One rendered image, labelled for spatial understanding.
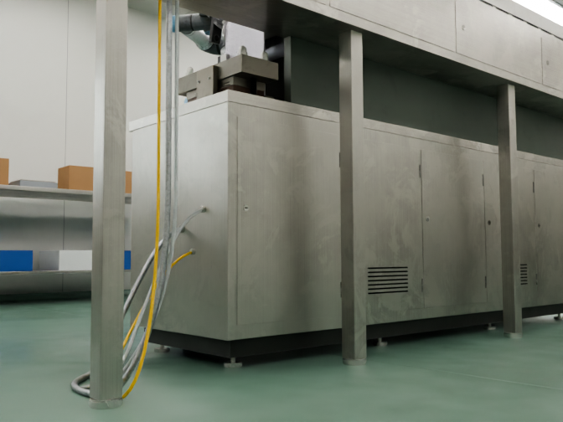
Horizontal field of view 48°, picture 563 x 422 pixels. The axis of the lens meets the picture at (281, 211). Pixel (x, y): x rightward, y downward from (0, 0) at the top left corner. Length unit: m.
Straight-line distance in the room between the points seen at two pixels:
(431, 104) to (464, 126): 0.26
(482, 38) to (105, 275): 1.93
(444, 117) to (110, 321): 1.87
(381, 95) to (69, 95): 4.01
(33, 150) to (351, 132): 4.14
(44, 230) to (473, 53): 4.17
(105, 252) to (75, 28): 4.89
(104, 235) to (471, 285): 1.90
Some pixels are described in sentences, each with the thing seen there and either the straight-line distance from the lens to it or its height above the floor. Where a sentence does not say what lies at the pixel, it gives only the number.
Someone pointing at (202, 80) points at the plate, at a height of 0.98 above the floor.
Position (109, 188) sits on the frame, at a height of 0.53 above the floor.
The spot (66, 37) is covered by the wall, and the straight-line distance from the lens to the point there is 6.32.
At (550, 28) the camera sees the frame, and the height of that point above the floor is 1.61.
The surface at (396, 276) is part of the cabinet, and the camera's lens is 2.61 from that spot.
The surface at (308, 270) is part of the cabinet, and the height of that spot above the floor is 0.31.
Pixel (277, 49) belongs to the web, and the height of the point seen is 1.16.
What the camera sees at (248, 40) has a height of 1.17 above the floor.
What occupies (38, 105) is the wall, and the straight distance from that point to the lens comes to 6.05.
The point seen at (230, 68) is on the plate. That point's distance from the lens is 2.20.
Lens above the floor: 0.36
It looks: 4 degrees up
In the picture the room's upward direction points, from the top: straight up
